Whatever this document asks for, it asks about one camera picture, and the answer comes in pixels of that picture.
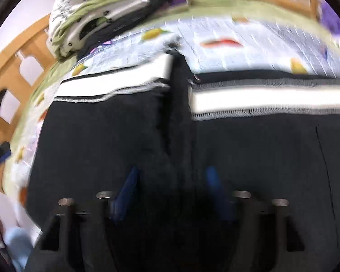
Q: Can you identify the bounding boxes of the black pants with white stripe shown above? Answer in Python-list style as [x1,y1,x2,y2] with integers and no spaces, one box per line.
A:
[26,54,340,271]

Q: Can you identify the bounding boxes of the light blue sleeve forearm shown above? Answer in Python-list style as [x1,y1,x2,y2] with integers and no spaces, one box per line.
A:
[4,227,34,271]

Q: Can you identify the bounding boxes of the folded white green quilt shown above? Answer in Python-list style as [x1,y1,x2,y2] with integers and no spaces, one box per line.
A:
[47,0,149,58]

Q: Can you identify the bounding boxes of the fruit print plaid mat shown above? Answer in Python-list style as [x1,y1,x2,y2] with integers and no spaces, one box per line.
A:
[10,17,340,240]

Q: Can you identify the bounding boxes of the purple plush toy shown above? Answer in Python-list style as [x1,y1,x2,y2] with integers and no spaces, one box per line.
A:
[320,1,340,39]

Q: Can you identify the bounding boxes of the wooden bed frame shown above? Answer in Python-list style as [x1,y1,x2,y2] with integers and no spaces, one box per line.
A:
[0,0,324,193]

